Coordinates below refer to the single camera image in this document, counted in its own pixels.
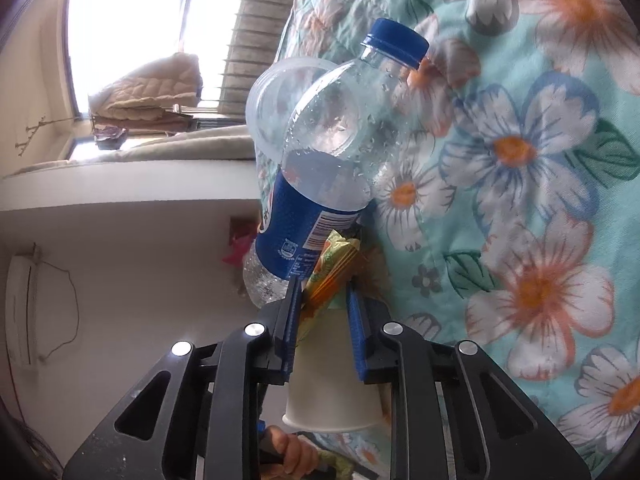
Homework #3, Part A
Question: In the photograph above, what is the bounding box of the clear plastic cup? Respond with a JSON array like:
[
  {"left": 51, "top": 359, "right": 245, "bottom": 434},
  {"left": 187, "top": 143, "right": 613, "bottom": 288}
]
[{"left": 245, "top": 57, "right": 336, "bottom": 161}]

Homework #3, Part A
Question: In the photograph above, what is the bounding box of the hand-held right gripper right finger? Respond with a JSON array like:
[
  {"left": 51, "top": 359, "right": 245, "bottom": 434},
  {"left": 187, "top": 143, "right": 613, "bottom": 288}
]
[{"left": 345, "top": 284, "right": 593, "bottom": 480}]

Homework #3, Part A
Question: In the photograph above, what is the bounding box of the beige rolled mat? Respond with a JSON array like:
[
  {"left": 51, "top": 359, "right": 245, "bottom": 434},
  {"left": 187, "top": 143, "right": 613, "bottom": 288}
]
[{"left": 2, "top": 122, "right": 258, "bottom": 178}]

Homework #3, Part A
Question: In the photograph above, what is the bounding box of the person's left hand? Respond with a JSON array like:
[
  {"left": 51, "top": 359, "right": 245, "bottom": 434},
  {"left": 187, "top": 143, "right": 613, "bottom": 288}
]
[{"left": 267, "top": 425, "right": 321, "bottom": 478}]

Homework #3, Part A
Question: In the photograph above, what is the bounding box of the dry branch decoration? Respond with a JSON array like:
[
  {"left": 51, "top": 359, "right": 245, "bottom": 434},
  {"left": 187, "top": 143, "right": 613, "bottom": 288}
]
[{"left": 15, "top": 115, "right": 83, "bottom": 161}]

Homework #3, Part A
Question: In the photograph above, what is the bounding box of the plastic bottle with blue label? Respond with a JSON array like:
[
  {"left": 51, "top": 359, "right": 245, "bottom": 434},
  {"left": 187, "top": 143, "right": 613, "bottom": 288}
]
[{"left": 242, "top": 18, "right": 431, "bottom": 309}]

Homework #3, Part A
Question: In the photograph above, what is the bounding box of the beige puffer jacket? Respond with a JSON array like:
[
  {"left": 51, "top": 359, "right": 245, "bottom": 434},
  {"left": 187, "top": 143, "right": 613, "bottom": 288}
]
[{"left": 89, "top": 52, "right": 203, "bottom": 136}]

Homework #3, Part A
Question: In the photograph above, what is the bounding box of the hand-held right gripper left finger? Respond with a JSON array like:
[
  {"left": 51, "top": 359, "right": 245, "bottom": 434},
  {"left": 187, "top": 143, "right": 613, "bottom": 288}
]
[{"left": 62, "top": 277, "right": 306, "bottom": 480}]

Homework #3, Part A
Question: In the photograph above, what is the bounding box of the thin dark cable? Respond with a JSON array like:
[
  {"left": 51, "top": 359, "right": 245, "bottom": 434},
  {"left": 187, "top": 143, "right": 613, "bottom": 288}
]
[{"left": 32, "top": 242, "right": 81, "bottom": 361}]

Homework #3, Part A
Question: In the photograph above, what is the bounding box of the red wall decoration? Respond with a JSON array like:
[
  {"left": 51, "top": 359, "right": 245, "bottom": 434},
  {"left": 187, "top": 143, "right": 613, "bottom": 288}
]
[{"left": 222, "top": 215, "right": 258, "bottom": 268}]

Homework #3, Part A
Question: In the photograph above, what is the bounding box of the white paper cup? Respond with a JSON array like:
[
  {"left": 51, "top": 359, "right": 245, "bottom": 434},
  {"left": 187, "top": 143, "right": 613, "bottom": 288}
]
[{"left": 281, "top": 305, "right": 383, "bottom": 433}]

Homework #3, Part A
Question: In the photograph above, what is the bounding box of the floral teal blanket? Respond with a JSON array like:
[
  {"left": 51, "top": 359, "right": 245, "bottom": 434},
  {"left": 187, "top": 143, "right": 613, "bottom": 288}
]
[{"left": 257, "top": 0, "right": 640, "bottom": 480}]

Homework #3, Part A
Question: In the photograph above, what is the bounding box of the metal window railing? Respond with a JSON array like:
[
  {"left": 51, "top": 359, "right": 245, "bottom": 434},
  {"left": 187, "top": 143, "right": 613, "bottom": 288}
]
[{"left": 197, "top": 0, "right": 306, "bottom": 121}]

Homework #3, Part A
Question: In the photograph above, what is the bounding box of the yellow green snack wrapper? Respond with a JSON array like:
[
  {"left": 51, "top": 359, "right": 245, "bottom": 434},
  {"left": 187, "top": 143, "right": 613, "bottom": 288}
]
[{"left": 297, "top": 230, "right": 362, "bottom": 341}]

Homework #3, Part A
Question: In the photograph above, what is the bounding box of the white air conditioner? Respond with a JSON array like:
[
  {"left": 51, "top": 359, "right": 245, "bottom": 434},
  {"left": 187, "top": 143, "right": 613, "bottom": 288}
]
[{"left": 5, "top": 255, "right": 40, "bottom": 366}]

